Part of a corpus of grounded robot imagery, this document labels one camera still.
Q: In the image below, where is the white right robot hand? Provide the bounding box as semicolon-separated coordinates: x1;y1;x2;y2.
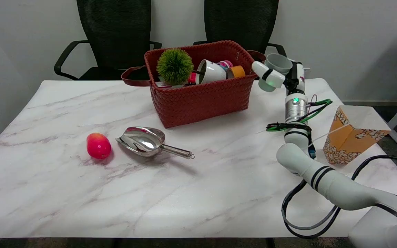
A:
252;61;306;96

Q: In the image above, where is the pale green cup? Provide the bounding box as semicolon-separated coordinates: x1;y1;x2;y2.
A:
258;53;293;93

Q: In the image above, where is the red woven basket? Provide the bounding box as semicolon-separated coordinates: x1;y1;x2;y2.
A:
121;40;267;128

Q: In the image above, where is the orange tape roll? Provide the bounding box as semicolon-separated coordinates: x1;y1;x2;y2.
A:
227;65;246;79

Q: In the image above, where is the black mesh office chair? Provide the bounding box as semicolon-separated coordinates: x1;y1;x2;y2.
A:
54;0;163;81
193;0;287;57

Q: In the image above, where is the orange popcorn box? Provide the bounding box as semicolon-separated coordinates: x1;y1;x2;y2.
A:
323;106;391;165

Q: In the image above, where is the white ceramic mug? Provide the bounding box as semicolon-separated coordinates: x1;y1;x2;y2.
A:
195;59;227;85

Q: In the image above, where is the green fuzzy ball plant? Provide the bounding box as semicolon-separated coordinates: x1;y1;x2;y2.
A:
156;49;194;85

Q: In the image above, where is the white printed flat box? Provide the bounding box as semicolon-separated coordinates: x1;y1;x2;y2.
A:
155;81;187;89

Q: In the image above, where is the shiny metal scoop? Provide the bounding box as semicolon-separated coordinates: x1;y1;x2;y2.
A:
115;126;195;159

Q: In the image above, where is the red toy mango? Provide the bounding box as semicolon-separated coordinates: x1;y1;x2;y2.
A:
86;133;112;159

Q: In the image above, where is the green robot cable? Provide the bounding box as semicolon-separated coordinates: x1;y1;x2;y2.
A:
266;99;333;132

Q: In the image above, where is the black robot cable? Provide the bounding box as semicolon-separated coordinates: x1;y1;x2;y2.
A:
281;155;397;239

